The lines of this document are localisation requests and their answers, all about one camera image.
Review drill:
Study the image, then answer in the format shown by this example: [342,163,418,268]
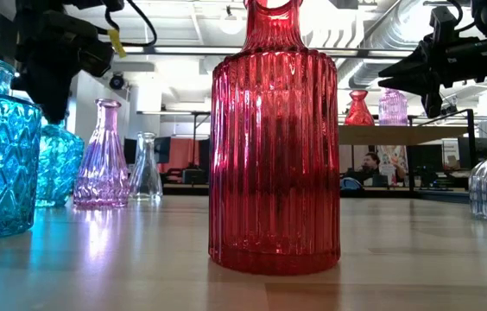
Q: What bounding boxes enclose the red ribbed glass vase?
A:
[207,0,342,276]

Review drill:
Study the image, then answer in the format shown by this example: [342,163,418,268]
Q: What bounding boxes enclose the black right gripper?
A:
[379,36,487,117]

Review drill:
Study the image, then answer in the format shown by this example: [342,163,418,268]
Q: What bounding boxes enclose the red conical glass vase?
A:
[344,89,376,127]

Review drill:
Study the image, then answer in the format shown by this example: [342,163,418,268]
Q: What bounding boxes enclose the pink conical glass vase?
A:
[73,98,131,210]

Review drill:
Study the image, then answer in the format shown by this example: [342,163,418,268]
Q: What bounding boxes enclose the black computer monitor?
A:
[458,136,487,170]
[123,136,172,165]

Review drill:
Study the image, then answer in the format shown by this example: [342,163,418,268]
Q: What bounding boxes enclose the wooden shelf black frame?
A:
[338,108,478,205]

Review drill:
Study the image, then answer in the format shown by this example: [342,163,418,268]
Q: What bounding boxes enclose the person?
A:
[346,151,407,187]

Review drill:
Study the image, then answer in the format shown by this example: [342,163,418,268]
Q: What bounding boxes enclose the blue textured glass vase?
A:
[0,53,43,241]
[35,112,85,208]

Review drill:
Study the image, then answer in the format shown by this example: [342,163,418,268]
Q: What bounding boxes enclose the round white ceiling lamp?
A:
[219,10,244,35]

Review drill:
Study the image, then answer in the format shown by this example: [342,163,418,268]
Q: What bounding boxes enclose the ceiling light strip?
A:
[116,45,433,60]

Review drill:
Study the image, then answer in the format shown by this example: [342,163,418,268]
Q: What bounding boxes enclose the silver ventilation duct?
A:
[349,0,443,90]

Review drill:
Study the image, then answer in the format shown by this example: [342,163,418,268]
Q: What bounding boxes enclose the clear conical glass vase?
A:
[128,131,164,202]

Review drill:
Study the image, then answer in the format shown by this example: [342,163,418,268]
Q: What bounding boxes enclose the orange partition panel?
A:
[157,137,211,174]

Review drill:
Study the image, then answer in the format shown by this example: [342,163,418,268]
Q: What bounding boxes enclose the purple ribbed glass vase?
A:
[377,88,409,127]

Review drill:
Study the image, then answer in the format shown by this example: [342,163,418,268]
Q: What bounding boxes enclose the yellow label tag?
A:
[107,28,127,60]

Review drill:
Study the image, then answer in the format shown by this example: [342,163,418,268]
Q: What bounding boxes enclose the blue bag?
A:
[340,176,364,192]

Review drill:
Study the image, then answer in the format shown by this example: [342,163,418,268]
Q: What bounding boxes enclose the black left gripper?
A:
[12,10,115,124]

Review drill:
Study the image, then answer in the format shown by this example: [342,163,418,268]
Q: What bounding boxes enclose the colourful poster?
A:
[376,145,408,182]

